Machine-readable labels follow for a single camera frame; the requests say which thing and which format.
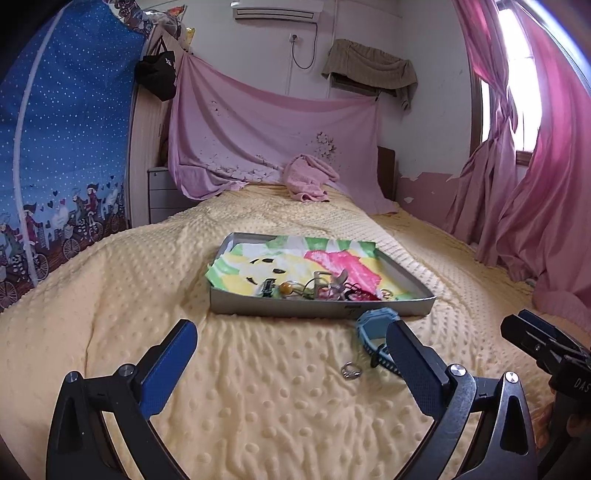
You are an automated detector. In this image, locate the light blue wrist watch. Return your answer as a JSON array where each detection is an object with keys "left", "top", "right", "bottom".
[{"left": 356, "top": 308, "right": 401, "bottom": 377}]

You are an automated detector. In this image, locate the red string charm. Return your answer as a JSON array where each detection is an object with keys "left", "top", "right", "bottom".
[{"left": 346, "top": 288, "right": 380, "bottom": 302}]

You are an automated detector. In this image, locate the black hair tie ring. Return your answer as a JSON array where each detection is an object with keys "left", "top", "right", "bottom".
[{"left": 344, "top": 283, "right": 378, "bottom": 301}]

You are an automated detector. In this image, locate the silver metal hair claw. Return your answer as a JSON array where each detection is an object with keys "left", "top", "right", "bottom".
[{"left": 312, "top": 269, "right": 349, "bottom": 301}]

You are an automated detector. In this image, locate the pink window curtain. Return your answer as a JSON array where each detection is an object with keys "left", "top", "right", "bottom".
[{"left": 445, "top": 0, "right": 591, "bottom": 331}]

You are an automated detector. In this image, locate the yellow dotted bed blanket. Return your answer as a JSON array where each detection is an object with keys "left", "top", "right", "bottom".
[{"left": 1, "top": 186, "right": 552, "bottom": 479}]

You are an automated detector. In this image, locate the dark wooden headboard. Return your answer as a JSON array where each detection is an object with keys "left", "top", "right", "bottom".
[{"left": 377, "top": 146, "right": 398, "bottom": 200}]

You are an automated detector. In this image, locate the colourful drawing paper liner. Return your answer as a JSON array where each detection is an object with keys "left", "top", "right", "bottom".
[{"left": 205, "top": 236, "right": 422, "bottom": 302}]

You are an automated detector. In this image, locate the grey bedside drawer unit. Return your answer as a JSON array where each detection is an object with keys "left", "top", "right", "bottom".
[{"left": 147, "top": 167, "right": 198, "bottom": 224}]

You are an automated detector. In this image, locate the pink crumpled towel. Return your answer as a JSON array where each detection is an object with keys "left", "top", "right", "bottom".
[{"left": 281, "top": 154, "right": 339, "bottom": 202}]

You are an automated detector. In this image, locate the olive cloth on shelf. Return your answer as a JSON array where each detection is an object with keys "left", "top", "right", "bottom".
[{"left": 322, "top": 39, "right": 418, "bottom": 111}]

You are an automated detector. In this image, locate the wooden cabinet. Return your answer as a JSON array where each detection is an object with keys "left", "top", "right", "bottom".
[{"left": 125, "top": 22, "right": 187, "bottom": 228}]

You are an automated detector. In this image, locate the blue fabric wardrobe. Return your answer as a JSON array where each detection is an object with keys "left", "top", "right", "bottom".
[{"left": 1, "top": 1, "right": 145, "bottom": 308}]

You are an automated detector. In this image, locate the pink hanging bed sheet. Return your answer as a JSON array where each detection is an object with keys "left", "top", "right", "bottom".
[{"left": 168, "top": 54, "right": 396, "bottom": 215}]

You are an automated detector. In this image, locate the black hanging bag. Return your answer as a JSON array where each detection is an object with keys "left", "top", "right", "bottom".
[{"left": 134, "top": 36, "right": 176, "bottom": 102}]

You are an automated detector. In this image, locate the clutter on cabinet top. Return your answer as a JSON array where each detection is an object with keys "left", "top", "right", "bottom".
[{"left": 144, "top": 5, "right": 195, "bottom": 51}]

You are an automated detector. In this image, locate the amber bead keychain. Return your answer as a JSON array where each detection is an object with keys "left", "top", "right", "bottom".
[{"left": 259, "top": 278, "right": 305, "bottom": 298}]

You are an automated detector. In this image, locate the air conditioner power cable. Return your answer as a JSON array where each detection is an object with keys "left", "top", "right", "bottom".
[{"left": 288, "top": 20, "right": 320, "bottom": 71}]

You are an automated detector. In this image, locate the white wall air conditioner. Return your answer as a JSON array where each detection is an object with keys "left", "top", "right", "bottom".
[{"left": 230, "top": 0, "right": 324, "bottom": 23}]

